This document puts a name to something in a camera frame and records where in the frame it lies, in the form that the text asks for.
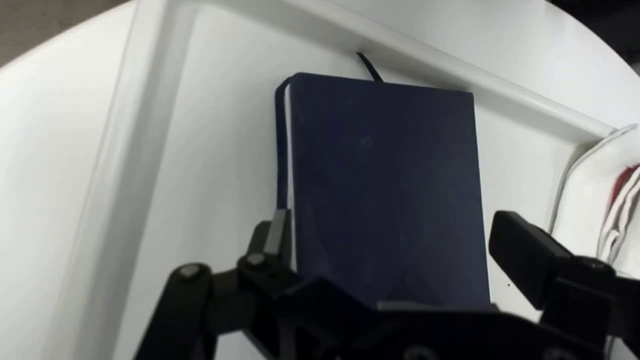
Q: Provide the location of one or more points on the white plastic tray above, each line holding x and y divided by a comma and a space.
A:
200, 166

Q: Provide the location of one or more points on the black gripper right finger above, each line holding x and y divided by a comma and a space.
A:
533, 256

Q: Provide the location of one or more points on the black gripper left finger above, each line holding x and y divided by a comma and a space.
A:
278, 237

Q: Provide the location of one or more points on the white folded cloth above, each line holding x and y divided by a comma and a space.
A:
583, 193
628, 223

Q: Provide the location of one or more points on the blue notebook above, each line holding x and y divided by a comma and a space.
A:
386, 186

